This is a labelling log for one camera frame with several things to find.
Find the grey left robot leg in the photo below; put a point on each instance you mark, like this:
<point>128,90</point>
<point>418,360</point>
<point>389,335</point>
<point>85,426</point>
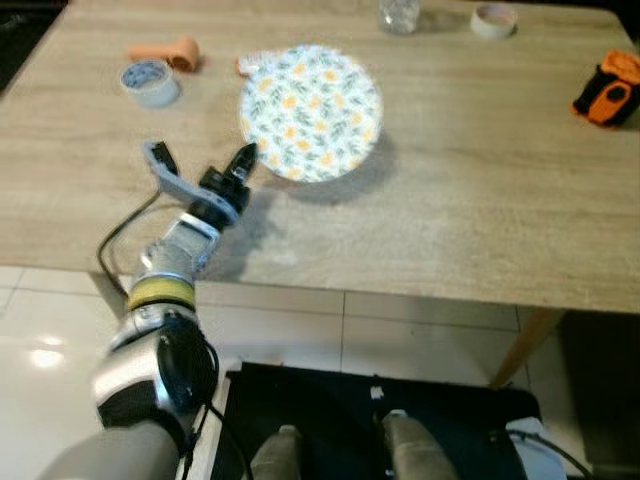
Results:
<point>278,455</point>

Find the grey robot leg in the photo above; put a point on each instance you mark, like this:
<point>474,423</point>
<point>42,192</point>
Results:
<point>415,450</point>
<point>278,455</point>

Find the orange and black device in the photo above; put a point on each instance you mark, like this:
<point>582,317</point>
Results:
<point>608,92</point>

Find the black rectangular floor mat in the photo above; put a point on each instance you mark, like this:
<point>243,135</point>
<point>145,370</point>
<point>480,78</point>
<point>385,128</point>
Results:
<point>330,400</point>

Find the grey patterned tape roll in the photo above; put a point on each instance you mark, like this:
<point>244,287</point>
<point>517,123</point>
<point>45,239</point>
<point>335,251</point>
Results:
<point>150,84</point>

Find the floral paper plate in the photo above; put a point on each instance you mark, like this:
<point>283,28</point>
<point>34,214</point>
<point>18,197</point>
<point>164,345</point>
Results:
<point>311,113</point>

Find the grey right robot leg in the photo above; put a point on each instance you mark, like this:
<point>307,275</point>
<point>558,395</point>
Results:
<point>415,450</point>

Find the white tape roll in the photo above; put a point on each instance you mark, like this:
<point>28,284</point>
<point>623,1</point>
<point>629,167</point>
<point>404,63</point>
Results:
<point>494,22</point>

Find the wooden table leg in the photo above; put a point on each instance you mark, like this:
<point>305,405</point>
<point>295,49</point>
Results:
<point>525,345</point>

